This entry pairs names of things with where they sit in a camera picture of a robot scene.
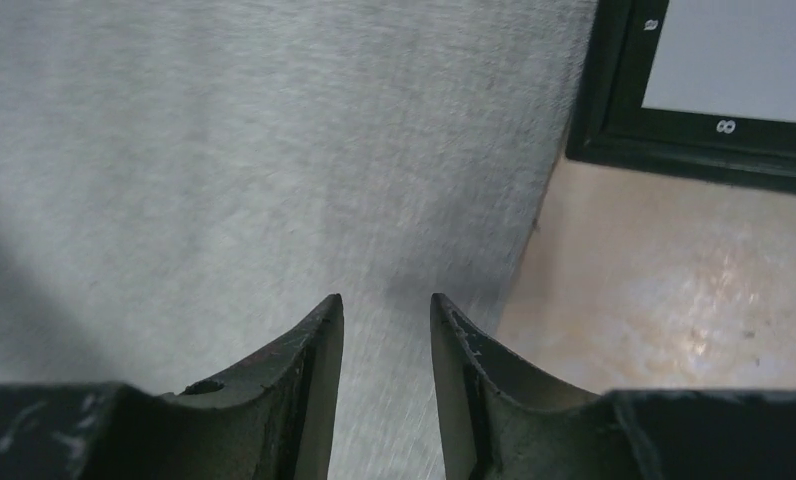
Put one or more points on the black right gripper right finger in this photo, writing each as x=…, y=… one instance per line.
x=500, y=417

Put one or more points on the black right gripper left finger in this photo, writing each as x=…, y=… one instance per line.
x=268, y=416

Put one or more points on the grey cloth napkin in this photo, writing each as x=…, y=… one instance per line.
x=182, y=181

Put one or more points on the black and grey chessboard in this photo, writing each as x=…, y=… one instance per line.
x=695, y=89

